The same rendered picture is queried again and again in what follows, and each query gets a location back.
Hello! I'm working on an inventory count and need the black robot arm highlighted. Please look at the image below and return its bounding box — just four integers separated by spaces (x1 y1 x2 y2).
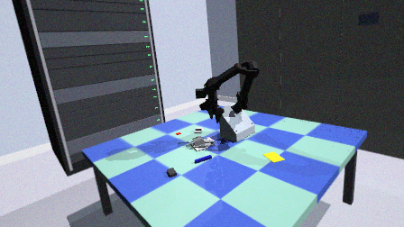
196 61 260 114

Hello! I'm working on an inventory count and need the yellow flat block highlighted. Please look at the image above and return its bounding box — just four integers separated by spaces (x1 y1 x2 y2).
263 151 285 163

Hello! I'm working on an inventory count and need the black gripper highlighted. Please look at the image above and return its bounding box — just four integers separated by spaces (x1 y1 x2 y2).
206 97 225 123

